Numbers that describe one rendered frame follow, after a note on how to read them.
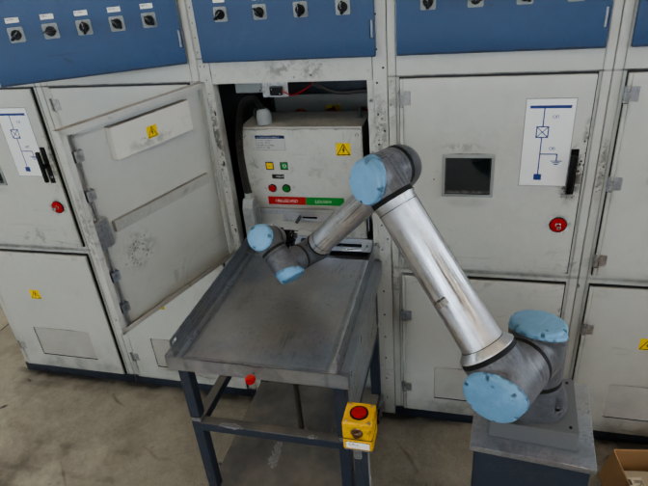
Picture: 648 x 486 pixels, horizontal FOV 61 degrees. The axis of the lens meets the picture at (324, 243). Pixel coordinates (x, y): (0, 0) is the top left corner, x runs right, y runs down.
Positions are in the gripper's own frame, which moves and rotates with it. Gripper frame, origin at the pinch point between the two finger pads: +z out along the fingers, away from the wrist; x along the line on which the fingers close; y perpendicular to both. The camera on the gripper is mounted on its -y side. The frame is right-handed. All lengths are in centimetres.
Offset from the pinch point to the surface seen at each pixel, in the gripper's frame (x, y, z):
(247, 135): 39.9, -15.9, -7.3
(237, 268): -12.8, -21.7, 3.5
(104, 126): 32, -44, -56
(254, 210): 10.9, -13.4, -2.5
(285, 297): -21.8, 4.5, -11.3
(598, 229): 9, 114, 6
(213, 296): -22.9, -22.3, -16.7
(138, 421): -93, -83, 35
